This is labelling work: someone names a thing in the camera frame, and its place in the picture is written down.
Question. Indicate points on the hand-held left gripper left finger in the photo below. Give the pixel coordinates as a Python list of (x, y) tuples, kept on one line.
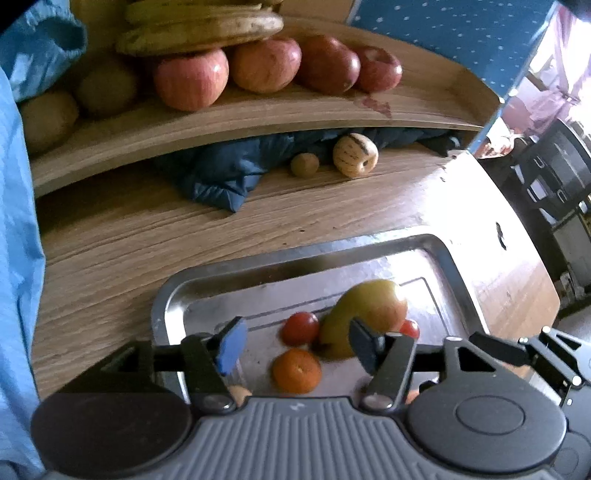
[(232, 346)]

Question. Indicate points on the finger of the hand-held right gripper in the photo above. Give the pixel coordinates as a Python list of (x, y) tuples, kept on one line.
[(570, 362), (503, 350)]

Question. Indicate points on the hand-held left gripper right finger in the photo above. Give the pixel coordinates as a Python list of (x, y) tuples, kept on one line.
[(364, 346)]

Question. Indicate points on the green red mango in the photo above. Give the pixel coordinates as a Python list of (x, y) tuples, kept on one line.
[(369, 307)]

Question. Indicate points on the red tomato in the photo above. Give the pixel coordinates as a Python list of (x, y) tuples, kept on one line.
[(411, 328), (301, 328)]

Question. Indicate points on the orange mandarin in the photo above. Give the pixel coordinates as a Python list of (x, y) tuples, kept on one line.
[(296, 376), (411, 396)]

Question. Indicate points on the metal tray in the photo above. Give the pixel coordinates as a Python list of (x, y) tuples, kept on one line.
[(286, 286)]

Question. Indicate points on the dark blue padded jacket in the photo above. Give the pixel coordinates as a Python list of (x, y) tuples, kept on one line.
[(221, 170)]

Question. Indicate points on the small brown round fruit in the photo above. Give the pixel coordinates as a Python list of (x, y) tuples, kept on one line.
[(304, 165)]

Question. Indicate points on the wooden tray shelf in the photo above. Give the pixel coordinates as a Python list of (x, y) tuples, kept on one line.
[(258, 122)]

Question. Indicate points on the light blue striped garment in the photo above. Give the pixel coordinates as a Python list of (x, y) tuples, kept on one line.
[(16, 277)]

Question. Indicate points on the red apple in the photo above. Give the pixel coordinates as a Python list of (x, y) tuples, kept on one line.
[(191, 81), (330, 65), (265, 65), (379, 70)]

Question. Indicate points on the pale purple cloth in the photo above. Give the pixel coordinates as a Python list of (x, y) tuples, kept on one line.
[(561, 74)]

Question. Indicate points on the brown kiwi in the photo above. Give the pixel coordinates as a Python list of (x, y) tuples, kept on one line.
[(107, 90), (48, 122)]

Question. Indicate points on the blue dotted cloth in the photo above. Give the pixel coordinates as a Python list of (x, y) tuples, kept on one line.
[(443, 37)]

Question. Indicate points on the bunch of bananas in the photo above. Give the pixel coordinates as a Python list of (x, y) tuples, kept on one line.
[(198, 27)]

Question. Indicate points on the light blue crumpled cloth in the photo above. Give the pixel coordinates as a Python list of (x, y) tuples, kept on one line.
[(37, 46)]

